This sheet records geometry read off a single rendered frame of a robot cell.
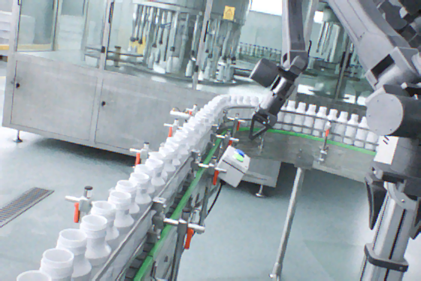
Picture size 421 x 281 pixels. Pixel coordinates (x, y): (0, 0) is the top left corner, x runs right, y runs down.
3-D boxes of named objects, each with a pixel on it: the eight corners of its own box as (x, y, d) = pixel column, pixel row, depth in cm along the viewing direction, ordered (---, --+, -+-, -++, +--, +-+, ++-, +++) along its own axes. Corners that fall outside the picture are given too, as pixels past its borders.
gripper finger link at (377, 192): (409, 245, 69) (428, 185, 67) (360, 234, 70) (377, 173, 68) (397, 228, 76) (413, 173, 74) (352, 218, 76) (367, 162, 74)
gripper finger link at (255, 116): (240, 134, 138) (256, 107, 135) (241, 130, 145) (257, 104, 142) (259, 146, 138) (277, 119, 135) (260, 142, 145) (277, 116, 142)
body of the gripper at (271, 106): (254, 113, 133) (268, 90, 131) (255, 107, 143) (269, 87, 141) (274, 125, 133) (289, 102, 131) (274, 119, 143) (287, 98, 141)
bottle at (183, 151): (158, 191, 134) (168, 135, 130) (163, 185, 140) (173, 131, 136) (178, 195, 133) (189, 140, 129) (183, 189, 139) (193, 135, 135)
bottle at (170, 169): (162, 219, 115) (174, 155, 112) (140, 212, 117) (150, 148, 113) (171, 211, 121) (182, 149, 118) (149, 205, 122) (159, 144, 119)
